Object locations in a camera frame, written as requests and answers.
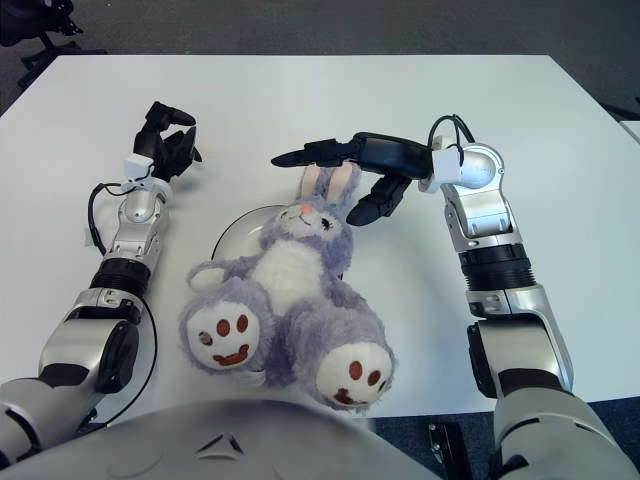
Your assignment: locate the black office chair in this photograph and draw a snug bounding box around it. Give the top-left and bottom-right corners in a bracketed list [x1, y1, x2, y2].
[0, 0, 109, 76]

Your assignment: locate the purple plush bunny doll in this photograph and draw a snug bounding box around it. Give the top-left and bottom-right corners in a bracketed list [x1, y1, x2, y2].
[178, 164, 396, 415]

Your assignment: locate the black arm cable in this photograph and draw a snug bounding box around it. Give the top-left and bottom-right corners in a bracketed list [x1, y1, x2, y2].
[88, 180, 159, 426]
[437, 113, 476, 151]

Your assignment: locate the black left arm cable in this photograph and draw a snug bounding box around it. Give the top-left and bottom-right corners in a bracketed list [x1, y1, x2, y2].
[88, 180, 159, 426]

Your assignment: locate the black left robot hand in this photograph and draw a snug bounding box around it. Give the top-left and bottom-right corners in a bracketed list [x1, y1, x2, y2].
[132, 101, 204, 184]

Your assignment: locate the silver robot torso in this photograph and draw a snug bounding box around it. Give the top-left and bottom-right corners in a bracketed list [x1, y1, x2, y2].
[0, 399, 441, 480]

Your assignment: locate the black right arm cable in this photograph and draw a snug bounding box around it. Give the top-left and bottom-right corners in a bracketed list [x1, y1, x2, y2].
[437, 113, 476, 151]

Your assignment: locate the black metal bracket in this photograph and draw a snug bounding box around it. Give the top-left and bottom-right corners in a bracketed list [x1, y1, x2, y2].
[427, 422, 471, 480]

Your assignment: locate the white plate with black rim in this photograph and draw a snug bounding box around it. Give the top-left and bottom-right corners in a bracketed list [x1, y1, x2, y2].
[212, 203, 301, 264]

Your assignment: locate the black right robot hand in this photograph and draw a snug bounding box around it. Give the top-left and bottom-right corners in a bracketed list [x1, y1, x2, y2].
[270, 132, 435, 226]

